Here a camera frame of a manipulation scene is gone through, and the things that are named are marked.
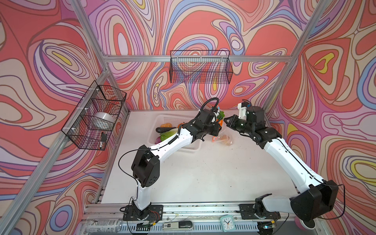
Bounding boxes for aluminium frame post left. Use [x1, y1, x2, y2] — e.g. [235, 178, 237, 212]
[69, 0, 130, 115]

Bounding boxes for black wire basket back wall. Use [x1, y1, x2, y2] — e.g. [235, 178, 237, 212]
[169, 49, 234, 84]

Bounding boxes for small teal alarm clock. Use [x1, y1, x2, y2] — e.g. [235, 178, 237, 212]
[220, 215, 236, 232]

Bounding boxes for white plastic perforated basket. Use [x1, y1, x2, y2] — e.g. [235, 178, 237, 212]
[147, 114, 203, 153]

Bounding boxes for black white remote device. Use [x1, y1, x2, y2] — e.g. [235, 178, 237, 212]
[162, 221, 193, 231]

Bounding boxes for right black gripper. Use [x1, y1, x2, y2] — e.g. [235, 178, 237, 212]
[223, 114, 254, 135]

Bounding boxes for silver tape roll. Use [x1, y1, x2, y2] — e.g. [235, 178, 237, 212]
[94, 112, 115, 123]

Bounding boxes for black wire basket wall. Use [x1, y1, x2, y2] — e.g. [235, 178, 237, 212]
[61, 81, 127, 151]
[169, 49, 234, 84]

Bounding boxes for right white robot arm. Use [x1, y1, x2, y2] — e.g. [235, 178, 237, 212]
[223, 101, 339, 222]

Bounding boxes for black wire basket left wall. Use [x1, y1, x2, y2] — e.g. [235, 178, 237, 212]
[61, 81, 127, 151]

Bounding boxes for green circuit board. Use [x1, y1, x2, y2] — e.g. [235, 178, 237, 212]
[136, 223, 153, 232]

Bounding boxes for green lettuce cabbage toy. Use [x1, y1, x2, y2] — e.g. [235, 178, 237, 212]
[160, 128, 178, 142]

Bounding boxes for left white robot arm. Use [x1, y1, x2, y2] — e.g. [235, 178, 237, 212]
[131, 98, 223, 212]

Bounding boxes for silver drink can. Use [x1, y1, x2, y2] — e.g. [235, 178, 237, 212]
[85, 219, 122, 234]

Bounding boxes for clear zip top bag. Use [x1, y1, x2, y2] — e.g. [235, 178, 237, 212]
[211, 111, 234, 146]

